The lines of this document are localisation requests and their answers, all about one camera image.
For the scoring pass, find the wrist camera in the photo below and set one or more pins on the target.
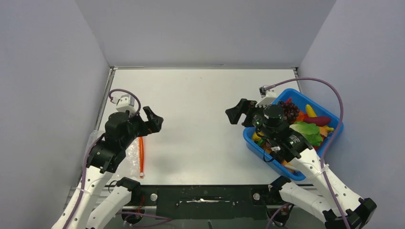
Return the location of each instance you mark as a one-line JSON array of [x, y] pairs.
[[126, 103], [267, 97]]

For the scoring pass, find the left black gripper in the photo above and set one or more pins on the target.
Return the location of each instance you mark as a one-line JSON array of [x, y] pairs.
[[154, 125]]

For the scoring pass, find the yellow banana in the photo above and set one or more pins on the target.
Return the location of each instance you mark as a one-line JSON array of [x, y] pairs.
[[310, 111]]

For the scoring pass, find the purple sweet potato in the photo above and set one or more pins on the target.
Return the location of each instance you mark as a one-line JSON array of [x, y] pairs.
[[318, 121]]

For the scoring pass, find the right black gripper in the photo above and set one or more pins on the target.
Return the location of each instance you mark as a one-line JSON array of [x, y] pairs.
[[244, 106]]

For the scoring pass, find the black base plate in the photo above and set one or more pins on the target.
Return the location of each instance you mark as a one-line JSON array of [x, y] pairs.
[[206, 202]]

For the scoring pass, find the clear zip bag orange zipper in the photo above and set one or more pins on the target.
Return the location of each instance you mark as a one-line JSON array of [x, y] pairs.
[[135, 157]]

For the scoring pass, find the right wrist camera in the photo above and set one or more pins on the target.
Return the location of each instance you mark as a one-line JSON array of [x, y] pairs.
[[267, 97]]

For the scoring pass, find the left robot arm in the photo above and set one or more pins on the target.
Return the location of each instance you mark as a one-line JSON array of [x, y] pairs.
[[102, 161]]

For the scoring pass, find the purple grapes bunch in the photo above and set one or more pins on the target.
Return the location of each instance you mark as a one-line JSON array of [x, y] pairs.
[[291, 111]]

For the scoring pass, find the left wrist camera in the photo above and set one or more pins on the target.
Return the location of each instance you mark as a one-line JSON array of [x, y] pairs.
[[126, 103]]

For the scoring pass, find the green lettuce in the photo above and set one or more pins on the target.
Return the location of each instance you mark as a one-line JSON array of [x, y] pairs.
[[311, 132]]

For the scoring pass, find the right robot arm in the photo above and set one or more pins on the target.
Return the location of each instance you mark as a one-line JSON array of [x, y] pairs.
[[338, 207]]

